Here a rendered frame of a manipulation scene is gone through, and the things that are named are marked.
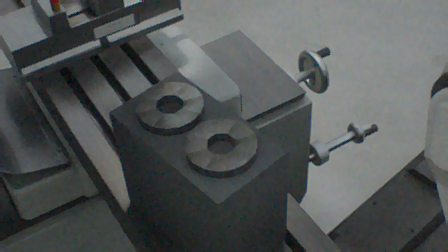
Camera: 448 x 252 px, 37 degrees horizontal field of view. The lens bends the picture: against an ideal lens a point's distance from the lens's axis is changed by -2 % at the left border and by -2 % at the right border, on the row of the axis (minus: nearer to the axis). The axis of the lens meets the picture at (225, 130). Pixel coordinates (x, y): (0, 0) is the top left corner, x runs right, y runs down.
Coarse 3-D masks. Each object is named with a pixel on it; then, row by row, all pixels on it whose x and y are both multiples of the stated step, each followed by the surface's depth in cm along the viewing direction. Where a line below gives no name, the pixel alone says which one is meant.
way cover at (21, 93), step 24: (0, 72) 137; (0, 96) 131; (24, 96) 132; (0, 120) 126; (24, 120) 127; (0, 144) 120; (24, 144) 122; (48, 144) 123; (0, 168) 113; (24, 168) 117
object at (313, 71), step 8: (328, 48) 166; (304, 56) 167; (312, 56) 164; (320, 56) 165; (304, 64) 170; (312, 64) 166; (320, 64) 163; (288, 72) 163; (304, 72) 167; (312, 72) 167; (320, 72) 163; (328, 72) 164; (296, 80) 164; (304, 80) 167; (312, 80) 169; (320, 80) 166; (328, 80) 164; (312, 88) 170; (320, 88) 167
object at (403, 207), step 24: (408, 168) 149; (384, 192) 145; (408, 192) 145; (432, 192) 144; (360, 216) 141; (384, 216) 141; (408, 216) 140; (432, 216) 140; (336, 240) 134; (360, 240) 137; (384, 240) 136; (408, 240) 136; (432, 240) 138
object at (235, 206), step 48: (144, 96) 90; (192, 96) 90; (144, 144) 86; (192, 144) 84; (240, 144) 83; (144, 192) 96; (192, 192) 82; (240, 192) 81; (192, 240) 91; (240, 240) 87
